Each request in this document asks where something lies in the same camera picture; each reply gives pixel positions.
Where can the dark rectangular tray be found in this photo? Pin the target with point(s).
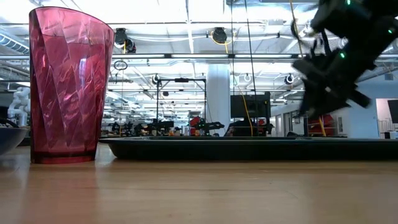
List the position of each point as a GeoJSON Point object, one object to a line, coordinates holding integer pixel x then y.
{"type": "Point", "coordinates": [248, 149]}

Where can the red faceted plastic cup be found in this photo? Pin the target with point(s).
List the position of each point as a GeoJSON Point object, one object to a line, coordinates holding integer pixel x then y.
{"type": "Point", "coordinates": [68, 87]}

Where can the black background monitor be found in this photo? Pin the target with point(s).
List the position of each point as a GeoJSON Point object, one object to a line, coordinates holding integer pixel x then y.
{"type": "Point", "coordinates": [248, 105]}

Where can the blue round plate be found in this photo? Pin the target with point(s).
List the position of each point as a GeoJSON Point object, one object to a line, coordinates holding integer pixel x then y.
{"type": "Point", "coordinates": [11, 138]}

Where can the dark wall screen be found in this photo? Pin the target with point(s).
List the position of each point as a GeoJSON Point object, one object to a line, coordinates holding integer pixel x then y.
{"type": "Point", "coordinates": [393, 110]}

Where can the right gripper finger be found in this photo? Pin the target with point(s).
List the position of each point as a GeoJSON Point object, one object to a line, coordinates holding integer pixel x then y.
{"type": "Point", "coordinates": [320, 101]}

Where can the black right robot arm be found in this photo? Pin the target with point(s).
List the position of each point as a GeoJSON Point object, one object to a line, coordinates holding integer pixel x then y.
{"type": "Point", "coordinates": [373, 18]}

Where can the black background gantry frame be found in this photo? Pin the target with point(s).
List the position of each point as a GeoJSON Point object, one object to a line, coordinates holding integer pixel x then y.
{"type": "Point", "coordinates": [182, 80]}

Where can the red storage bins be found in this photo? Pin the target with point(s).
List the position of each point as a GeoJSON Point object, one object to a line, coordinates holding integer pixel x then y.
{"type": "Point", "coordinates": [328, 124]}

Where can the white robot figure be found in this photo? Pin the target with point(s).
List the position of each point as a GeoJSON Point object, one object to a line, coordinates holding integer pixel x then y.
{"type": "Point", "coordinates": [20, 102]}

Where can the white pillar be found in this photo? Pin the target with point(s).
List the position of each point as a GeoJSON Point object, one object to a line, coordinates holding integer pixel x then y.
{"type": "Point", "coordinates": [218, 99]}

